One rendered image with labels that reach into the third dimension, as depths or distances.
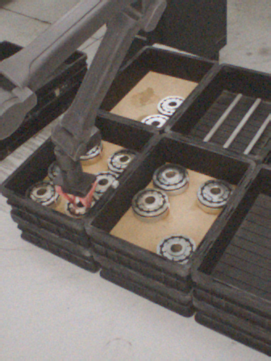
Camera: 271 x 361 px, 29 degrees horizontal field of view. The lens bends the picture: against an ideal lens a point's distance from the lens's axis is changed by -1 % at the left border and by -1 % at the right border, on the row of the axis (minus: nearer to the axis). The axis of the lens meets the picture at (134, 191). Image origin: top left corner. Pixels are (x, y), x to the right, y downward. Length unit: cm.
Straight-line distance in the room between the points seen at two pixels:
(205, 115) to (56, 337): 85
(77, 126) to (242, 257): 52
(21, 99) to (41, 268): 79
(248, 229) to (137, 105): 65
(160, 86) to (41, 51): 104
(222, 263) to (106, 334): 35
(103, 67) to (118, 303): 65
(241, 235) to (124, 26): 63
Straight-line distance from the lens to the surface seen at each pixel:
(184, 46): 305
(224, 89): 185
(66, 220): 134
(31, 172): 156
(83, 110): 118
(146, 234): 140
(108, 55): 111
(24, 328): 146
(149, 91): 187
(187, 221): 142
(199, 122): 172
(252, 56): 359
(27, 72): 88
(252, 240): 138
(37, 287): 152
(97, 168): 160
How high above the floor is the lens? 191
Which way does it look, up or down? 46 degrees down
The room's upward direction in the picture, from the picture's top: 10 degrees counter-clockwise
